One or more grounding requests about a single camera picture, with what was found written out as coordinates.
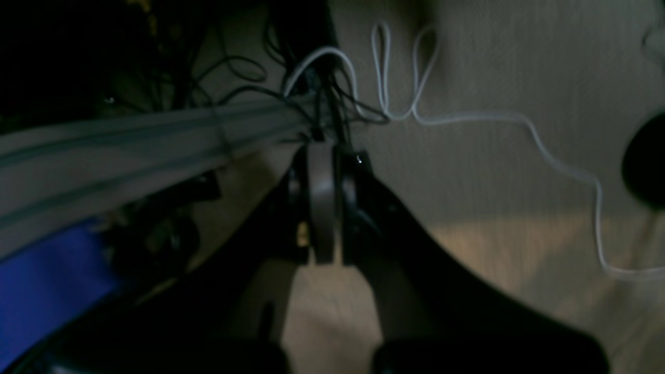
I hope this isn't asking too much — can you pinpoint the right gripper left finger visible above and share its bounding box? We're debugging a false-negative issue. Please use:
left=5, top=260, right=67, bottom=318
left=15, top=146, right=310, bottom=373

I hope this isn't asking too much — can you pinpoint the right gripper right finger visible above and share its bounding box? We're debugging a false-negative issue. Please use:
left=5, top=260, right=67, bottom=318
left=335, top=146, right=608, bottom=373

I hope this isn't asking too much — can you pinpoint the blue box at top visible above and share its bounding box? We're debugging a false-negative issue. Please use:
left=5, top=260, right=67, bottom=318
left=1, top=220, right=121, bottom=369

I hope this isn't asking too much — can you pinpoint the white looped cable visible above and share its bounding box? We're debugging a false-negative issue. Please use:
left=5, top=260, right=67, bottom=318
left=283, top=21, right=665, bottom=281

